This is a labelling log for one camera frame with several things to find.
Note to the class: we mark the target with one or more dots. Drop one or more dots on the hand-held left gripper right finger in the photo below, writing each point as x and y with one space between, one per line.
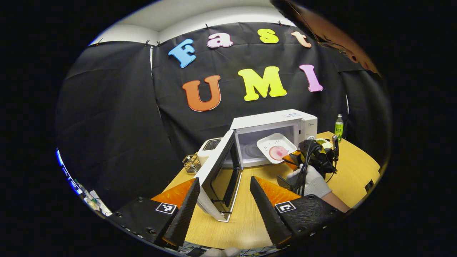
266 210

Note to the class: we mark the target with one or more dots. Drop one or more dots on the white microwave oven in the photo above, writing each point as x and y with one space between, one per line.
271 119

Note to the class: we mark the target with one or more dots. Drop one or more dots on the person's head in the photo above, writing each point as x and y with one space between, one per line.
328 32

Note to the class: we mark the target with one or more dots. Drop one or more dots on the white toaster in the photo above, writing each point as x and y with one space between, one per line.
209 150

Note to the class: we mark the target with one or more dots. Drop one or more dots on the green drink bottle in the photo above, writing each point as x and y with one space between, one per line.
339 129

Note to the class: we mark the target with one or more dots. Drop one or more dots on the white square plate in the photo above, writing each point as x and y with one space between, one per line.
271 141

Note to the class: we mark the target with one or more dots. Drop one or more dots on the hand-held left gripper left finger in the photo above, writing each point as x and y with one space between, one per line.
187 210

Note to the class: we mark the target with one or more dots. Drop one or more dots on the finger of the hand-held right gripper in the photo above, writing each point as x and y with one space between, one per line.
293 160

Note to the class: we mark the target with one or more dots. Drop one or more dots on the pink round food slice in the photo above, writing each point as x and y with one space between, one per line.
277 152

